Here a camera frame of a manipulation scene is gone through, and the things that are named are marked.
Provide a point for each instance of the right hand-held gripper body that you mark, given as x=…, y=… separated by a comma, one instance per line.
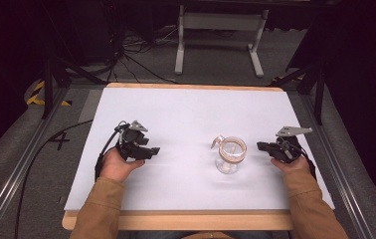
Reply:
x=288, y=146

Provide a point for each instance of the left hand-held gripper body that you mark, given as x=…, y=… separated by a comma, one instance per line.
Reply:
x=131, y=150

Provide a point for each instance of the person's right hand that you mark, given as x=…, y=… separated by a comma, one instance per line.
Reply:
x=292, y=165

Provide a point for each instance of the person's left hand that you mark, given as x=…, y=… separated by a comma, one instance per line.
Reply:
x=118, y=167

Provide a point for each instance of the clear glass jar wooden rim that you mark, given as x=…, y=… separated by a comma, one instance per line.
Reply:
x=230, y=156

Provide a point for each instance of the white table mat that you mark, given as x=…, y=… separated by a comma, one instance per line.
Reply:
x=189, y=116

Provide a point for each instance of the black tripod stand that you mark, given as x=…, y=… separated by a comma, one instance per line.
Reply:
x=55, y=76
x=312, y=83

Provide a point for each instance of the wooden table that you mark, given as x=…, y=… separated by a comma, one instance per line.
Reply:
x=176, y=219

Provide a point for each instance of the yellow black hazard tape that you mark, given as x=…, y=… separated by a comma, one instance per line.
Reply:
x=35, y=96

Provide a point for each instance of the white metal stand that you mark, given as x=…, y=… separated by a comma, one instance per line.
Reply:
x=221, y=21

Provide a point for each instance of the aluminium floor rail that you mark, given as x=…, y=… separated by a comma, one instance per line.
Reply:
x=17, y=169
x=338, y=159

